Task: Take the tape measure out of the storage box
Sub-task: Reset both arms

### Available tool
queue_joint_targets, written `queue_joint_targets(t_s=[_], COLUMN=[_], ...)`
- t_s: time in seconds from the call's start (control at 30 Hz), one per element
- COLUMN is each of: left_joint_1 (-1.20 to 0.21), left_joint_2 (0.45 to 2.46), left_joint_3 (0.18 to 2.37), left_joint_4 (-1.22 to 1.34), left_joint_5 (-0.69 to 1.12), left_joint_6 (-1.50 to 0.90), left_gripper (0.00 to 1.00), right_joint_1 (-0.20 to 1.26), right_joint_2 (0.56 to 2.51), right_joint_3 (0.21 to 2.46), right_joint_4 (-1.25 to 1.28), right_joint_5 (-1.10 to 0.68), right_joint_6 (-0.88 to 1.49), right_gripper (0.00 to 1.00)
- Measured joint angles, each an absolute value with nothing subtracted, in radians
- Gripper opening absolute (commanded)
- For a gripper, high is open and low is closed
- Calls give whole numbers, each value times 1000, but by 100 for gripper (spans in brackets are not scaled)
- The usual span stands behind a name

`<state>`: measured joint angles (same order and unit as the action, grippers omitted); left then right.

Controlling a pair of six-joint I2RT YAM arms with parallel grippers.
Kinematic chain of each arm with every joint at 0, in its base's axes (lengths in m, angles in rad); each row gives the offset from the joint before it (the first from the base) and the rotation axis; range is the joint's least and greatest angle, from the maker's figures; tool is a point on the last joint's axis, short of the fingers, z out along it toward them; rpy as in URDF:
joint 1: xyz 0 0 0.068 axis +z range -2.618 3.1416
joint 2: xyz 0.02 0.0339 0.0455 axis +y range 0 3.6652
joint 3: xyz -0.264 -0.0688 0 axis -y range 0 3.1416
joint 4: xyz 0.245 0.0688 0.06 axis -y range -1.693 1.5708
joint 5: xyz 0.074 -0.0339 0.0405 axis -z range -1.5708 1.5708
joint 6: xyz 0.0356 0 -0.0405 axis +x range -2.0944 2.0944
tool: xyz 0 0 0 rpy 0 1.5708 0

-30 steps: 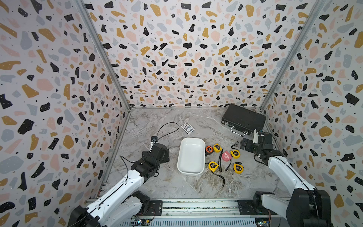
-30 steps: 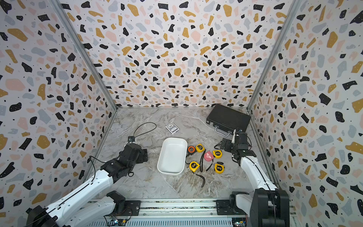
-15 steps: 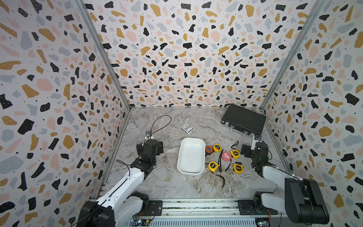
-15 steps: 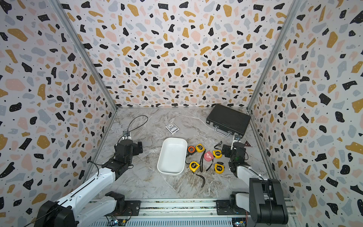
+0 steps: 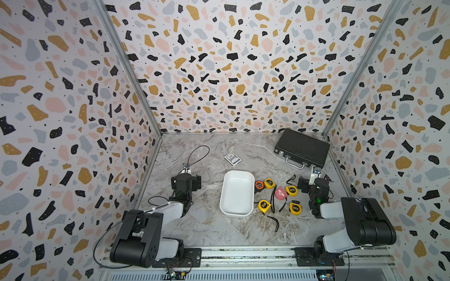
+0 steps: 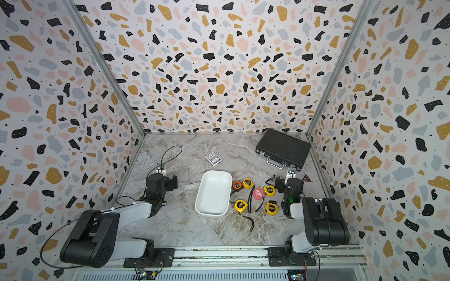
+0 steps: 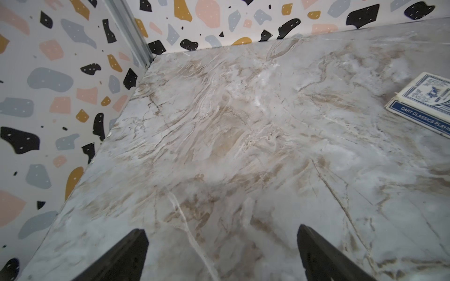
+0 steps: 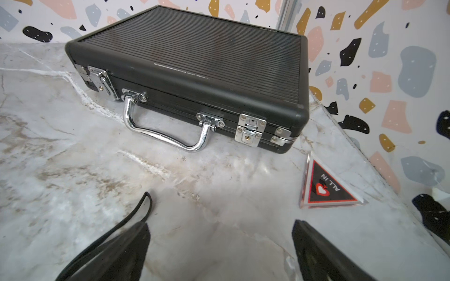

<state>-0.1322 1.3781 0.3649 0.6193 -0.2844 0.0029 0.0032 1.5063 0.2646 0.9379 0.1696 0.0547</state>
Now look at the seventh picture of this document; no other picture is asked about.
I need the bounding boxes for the playing card box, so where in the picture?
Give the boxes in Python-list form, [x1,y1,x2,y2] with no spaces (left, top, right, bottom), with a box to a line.
[385,72,450,138]

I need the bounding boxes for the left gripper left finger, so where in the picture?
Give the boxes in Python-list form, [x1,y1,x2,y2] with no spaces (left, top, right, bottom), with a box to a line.
[73,228,149,281]

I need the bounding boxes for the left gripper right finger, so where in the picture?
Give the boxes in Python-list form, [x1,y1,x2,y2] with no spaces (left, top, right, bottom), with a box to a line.
[297,224,374,281]

